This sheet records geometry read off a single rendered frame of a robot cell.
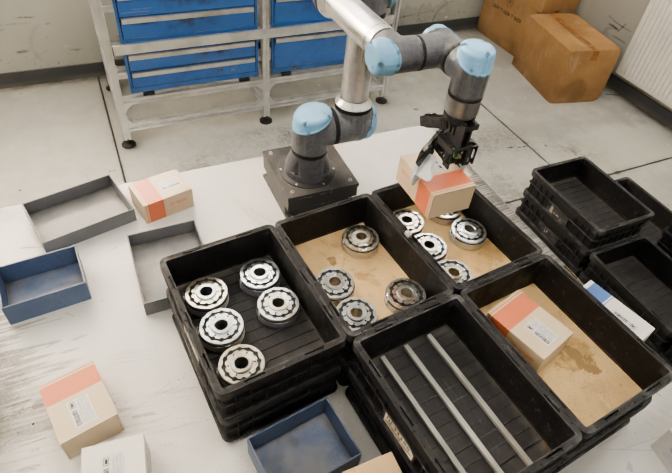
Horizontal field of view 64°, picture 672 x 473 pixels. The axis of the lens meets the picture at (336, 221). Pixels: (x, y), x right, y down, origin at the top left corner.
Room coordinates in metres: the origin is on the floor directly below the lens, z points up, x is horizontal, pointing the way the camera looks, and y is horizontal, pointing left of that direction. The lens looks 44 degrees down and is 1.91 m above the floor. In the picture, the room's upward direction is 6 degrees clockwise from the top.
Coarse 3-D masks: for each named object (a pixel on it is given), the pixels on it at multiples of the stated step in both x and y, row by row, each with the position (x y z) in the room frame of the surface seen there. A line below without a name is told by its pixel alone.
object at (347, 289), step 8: (320, 272) 0.90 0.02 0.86; (328, 272) 0.91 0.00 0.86; (336, 272) 0.91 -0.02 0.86; (344, 272) 0.91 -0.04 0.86; (320, 280) 0.88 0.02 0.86; (344, 280) 0.88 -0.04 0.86; (352, 280) 0.89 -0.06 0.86; (328, 288) 0.85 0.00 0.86; (344, 288) 0.86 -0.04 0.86; (352, 288) 0.86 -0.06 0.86; (336, 296) 0.83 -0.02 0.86; (344, 296) 0.83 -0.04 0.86
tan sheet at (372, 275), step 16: (320, 240) 1.05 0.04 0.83; (336, 240) 1.05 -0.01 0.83; (304, 256) 0.98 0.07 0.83; (320, 256) 0.99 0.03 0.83; (336, 256) 0.99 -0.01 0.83; (384, 256) 1.01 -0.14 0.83; (352, 272) 0.94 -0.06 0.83; (368, 272) 0.95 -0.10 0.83; (384, 272) 0.95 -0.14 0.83; (400, 272) 0.96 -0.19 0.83; (368, 288) 0.89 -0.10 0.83; (384, 288) 0.90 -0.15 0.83; (384, 304) 0.85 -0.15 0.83
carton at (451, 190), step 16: (400, 160) 1.09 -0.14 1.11; (400, 176) 1.07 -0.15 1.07; (448, 176) 1.03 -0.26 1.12; (464, 176) 1.03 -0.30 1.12; (416, 192) 1.01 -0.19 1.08; (432, 192) 0.96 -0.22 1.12; (448, 192) 0.97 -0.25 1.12; (464, 192) 0.99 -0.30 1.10; (432, 208) 0.95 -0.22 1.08; (448, 208) 0.98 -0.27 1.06; (464, 208) 1.00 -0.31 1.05
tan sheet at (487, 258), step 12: (432, 228) 1.15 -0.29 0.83; (444, 228) 1.15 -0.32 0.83; (444, 240) 1.10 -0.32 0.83; (456, 252) 1.06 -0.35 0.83; (468, 252) 1.07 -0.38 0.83; (480, 252) 1.07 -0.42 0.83; (492, 252) 1.08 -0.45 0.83; (468, 264) 1.02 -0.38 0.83; (480, 264) 1.02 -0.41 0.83; (492, 264) 1.03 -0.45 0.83; (504, 264) 1.03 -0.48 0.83
